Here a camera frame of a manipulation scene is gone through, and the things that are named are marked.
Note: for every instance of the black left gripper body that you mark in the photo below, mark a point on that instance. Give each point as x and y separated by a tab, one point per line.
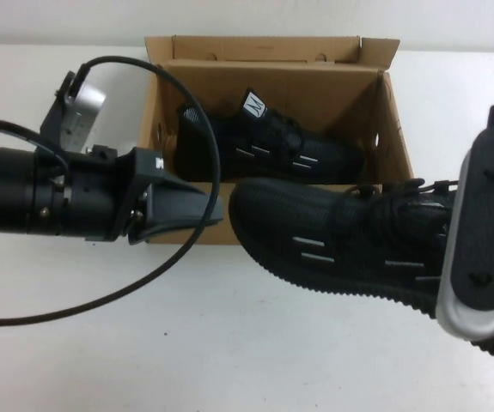
100	193

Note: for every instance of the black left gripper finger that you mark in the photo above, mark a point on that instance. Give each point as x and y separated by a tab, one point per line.
173	223
182	199

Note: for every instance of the black knit sneaker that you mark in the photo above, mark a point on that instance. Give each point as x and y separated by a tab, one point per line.
298	223
272	146

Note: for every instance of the brown cardboard shoe box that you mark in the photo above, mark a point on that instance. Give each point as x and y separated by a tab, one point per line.
298	77

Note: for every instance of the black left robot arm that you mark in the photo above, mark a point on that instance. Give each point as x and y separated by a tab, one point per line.
10	193

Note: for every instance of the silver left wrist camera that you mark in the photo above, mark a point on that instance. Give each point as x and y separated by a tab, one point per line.
85	101

